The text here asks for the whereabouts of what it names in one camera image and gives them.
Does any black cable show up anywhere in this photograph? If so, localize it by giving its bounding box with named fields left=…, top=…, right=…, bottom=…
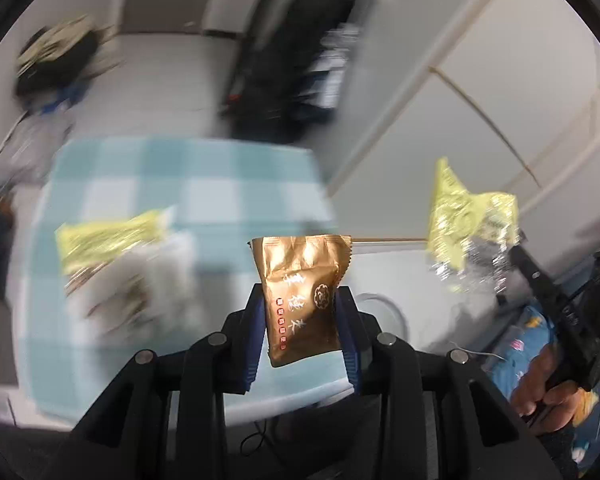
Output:
left=240, top=419, right=282, bottom=462

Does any grey cloth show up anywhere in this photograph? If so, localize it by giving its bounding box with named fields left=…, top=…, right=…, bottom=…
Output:
left=0, top=109, right=77, bottom=203

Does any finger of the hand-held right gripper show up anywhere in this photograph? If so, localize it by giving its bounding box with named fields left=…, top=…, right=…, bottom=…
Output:
left=497, top=242, right=600, bottom=394

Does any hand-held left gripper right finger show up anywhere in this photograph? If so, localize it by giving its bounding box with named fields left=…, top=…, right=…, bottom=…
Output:
left=334, top=284, right=578, bottom=480

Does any black bag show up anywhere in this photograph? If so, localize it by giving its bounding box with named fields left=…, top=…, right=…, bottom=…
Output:
left=12, top=15, right=127, bottom=112

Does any black cabinet with items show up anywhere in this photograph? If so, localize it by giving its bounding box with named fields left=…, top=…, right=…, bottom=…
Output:
left=219, top=0, right=367, bottom=145

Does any person's right hand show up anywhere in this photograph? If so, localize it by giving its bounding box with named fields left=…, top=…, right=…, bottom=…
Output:
left=511, top=344, right=600, bottom=436

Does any blue floral pillow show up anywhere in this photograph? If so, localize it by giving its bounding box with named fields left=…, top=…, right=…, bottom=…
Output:
left=482, top=304, right=600, bottom=467

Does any white tissue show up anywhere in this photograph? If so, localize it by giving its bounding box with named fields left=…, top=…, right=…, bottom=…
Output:
left=65, top=230, right=206, bottom=341

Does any grey round trash bin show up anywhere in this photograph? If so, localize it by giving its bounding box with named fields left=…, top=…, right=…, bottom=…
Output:
left=352, top=292, right=412, bottom=352

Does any gold snack wrapper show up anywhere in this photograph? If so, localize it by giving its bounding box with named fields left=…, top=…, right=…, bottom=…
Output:
left=247, top=234, right=355, bottom=368

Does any yellow silver-lined snack wrapper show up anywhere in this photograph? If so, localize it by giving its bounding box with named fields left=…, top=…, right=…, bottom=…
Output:
left=425, top=156, right=522, bottom=293

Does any green checked tablecloth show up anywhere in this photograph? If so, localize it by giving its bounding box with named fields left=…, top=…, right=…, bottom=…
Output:
left=12, top=135, right=352, bottom=423

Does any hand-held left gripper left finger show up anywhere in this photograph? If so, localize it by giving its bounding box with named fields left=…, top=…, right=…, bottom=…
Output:
left=55, top=284, right=267, bottom=480

